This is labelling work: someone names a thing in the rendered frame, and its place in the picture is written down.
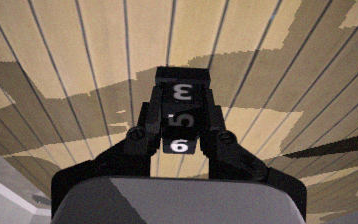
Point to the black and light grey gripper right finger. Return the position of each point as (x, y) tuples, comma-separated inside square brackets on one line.
[(230, 161)]

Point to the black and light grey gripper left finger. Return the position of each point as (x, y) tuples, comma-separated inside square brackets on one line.
[(129, 157)]

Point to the black number cube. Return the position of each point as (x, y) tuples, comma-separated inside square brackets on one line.
[(179, 142), (181, 107)]

